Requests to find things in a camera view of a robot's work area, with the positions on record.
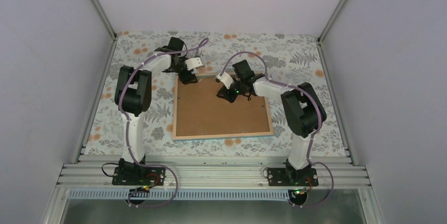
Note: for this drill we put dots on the brown backing board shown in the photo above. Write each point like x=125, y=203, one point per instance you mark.
x=221, y=107

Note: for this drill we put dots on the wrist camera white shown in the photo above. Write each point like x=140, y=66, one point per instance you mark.
x=226, y=79
x=193, y=63

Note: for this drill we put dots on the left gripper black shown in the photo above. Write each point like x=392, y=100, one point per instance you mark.
x=186, y=79

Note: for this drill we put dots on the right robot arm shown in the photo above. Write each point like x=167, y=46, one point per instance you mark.
x=303, y=110

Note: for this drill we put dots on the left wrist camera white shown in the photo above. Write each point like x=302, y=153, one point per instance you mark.
x=193, y=63

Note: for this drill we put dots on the floral table mat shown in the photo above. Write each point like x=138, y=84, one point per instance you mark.
x=289, y=58

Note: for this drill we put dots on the aluminium mounting rail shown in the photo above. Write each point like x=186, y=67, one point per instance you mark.
x=196, y=172

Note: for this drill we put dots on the slotted cable duct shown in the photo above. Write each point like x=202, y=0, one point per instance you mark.
x=182, y=194

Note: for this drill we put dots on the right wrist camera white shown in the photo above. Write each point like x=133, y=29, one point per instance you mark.
x=226, y=79

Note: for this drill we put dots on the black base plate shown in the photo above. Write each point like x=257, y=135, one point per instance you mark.
x=138, y=176
x=283, y=177

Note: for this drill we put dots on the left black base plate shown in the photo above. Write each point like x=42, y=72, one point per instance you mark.
x=138, y=176

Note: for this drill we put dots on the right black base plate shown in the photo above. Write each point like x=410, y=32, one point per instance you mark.
x=283, y=177

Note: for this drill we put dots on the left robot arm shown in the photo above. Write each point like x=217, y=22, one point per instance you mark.
x=133, y=95

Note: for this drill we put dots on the wooden picture frame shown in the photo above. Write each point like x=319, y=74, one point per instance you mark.
x=223, y=135

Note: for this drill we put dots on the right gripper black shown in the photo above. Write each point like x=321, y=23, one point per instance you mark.
x=223, y=91

